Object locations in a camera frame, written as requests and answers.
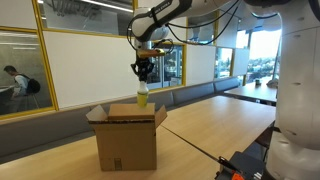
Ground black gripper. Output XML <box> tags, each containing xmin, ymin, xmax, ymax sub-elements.
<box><xmin>131</xmin><ymin>57</ymin><xmax>154</xmax><ymax>82</ymax></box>

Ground white yellow spray bottle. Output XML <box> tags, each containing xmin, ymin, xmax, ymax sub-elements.
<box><xmin>137</xmin><ymin>81</ymin><xmax>149</xmax><ymax>107</ymax></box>

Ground brown cardboard box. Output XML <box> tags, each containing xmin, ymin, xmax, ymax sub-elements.
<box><xmin>86</xmin><ymin>103</ymin><xmax>167</xmax><ymax>171</ymax></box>

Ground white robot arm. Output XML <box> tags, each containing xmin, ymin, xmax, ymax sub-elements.
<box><xmin>129</xmin><ymin>0</ymin><xmax>320</xmax><ymax>180</ymax></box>

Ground person with backpack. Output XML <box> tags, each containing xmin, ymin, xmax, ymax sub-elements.
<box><xmin>4</xmin><ymin>65</ymin><xmax>41</xmax><ymax>113</ymax></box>

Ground orange black tool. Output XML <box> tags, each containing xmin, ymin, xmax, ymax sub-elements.
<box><xmin>214</xmin><ymin>155</ymin><xmax>264</xmax><ymax>180</ymax></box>

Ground grey bench sofa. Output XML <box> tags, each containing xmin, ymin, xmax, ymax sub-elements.
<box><xmin>0</xmin><ymin>77</ymin><xmax>240</xmax><ymax>164</ymax></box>

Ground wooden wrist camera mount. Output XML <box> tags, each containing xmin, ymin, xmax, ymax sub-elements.
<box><xmin>137</xmin><ymin>49</ymin><xmax>165</xmax><ymax>58</ymax></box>

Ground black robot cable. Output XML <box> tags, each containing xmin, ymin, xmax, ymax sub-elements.
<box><xmin>126</xmin><ymin>0</ymin><xmax>279</xmax><ymax>56</ymax></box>

